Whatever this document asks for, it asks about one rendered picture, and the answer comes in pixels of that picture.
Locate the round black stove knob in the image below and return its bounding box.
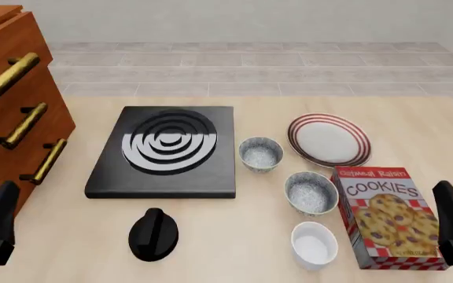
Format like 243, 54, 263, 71
127, 207, 181, 263

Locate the plain white bowl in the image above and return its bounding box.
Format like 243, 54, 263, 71
289, 221, 339, 272

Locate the grey patterned bowl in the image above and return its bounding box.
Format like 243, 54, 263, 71
283, 170, 340, 219
238, 135, 285, 175

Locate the white plate with red rings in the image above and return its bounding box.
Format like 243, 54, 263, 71
286, 112, 373, 169

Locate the brass drawer handle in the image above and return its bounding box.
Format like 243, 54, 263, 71
18, 138, 69, 186
0, 52, 42, 100
0, 101, 50, 151

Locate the wooden drawer with brass handle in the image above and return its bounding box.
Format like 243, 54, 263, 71
0, 125, 77, 218
0, 63, 77, 189
0, 11, 54, 119

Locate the flat black stove plate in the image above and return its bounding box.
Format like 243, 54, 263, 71
84, 105, 238, 200

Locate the red cookies box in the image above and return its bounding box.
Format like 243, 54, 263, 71
330, 165, 450, 271

